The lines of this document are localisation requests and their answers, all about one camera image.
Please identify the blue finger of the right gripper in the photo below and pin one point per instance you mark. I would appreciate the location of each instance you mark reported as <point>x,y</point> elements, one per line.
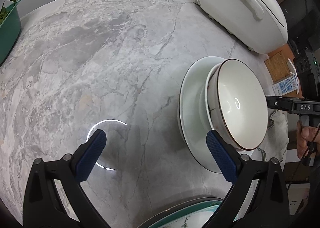
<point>280,103</point>

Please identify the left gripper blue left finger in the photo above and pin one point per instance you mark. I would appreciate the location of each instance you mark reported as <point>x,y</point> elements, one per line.
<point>88,153</point>

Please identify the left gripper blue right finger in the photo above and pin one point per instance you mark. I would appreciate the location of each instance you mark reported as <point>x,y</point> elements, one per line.
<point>224,155</point>

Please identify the cream bowl red flowers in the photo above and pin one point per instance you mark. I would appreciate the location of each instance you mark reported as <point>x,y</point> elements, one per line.
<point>241,114</point>

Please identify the large white bowl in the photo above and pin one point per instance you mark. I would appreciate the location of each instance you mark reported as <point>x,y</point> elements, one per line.
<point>192,116</point>

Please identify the small white bowl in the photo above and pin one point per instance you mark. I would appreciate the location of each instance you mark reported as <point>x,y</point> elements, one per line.
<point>209,92</point>

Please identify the person's right hand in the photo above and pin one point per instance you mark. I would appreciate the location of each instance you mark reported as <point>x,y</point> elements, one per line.
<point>305,135</point>

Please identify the blue white small carton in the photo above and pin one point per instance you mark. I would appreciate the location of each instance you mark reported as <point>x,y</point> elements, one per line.
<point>286,85</point>

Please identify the wooden board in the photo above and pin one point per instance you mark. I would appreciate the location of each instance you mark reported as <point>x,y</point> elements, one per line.
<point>277,67</point>

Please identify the white dish cloth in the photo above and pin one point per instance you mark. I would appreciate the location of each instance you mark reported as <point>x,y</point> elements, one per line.
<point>276,138</point>

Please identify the white purple rice cooker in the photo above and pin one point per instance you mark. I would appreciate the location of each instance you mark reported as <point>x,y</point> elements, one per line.
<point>259,24</point>

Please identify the teal basin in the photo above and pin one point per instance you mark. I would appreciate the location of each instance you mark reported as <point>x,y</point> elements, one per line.
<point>10,30</point>

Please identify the green leafy vegetables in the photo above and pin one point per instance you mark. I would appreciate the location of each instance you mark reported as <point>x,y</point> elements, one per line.
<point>5,11</point>

